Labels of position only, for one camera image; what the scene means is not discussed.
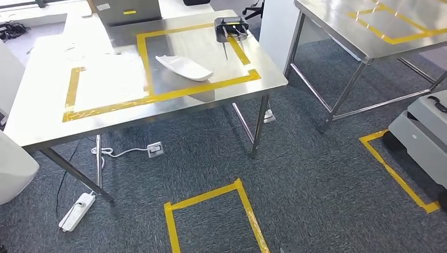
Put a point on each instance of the black remote controller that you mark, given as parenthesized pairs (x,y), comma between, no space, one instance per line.
(230,28)

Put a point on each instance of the white power strip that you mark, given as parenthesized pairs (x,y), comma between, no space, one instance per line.
(77,212)

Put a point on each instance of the grey mobile robot base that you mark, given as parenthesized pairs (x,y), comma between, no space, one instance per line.
(422,143)

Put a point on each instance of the black office chair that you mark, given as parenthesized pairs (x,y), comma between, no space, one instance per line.
(255,10)

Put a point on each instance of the white board panel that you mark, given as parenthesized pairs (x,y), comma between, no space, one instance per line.
(10,80)

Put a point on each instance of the stainless steel table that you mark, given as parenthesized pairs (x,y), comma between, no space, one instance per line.
(45,118)
(335,24)

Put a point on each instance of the silver floor socket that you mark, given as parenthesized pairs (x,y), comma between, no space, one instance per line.
(269,116)
(155,149)

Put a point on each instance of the white cabinet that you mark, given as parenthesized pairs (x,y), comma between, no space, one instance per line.
(276,35)

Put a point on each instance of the yellow tape single rectangle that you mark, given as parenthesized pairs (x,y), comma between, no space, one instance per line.
(394,39)

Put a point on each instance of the white desk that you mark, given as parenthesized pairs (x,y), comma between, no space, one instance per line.
(174,8)

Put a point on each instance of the white concave shell part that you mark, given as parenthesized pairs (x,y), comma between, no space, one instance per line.
(187,68)

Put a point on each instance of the white convex shell part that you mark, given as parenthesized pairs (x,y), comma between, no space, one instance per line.
(15,167)

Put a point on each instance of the yellow tape square outline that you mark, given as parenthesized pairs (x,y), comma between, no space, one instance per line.
(251,216)
(394,173)

